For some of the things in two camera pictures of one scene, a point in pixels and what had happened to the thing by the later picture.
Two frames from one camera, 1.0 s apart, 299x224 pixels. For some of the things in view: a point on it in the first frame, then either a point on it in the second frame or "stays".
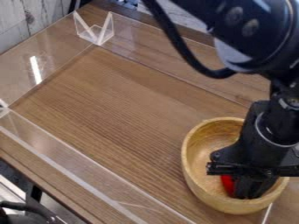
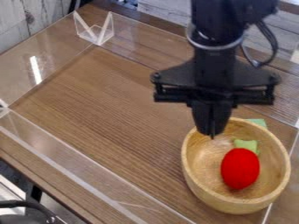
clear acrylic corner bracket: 96,34 stays
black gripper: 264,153 to 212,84
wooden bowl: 208,136 stays
